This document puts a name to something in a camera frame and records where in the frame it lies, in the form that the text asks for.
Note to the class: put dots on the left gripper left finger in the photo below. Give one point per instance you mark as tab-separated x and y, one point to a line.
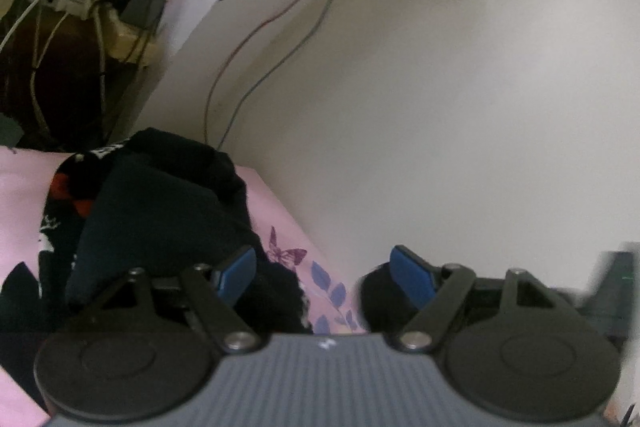
145	346

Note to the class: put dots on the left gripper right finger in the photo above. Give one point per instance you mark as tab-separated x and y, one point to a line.
513	347

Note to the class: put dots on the black patterned garment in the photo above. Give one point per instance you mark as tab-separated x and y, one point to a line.
157	201

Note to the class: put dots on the pink floral bed sheet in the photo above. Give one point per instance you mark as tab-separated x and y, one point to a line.
300	256

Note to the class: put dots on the black power adapter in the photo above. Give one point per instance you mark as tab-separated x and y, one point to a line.
140	13

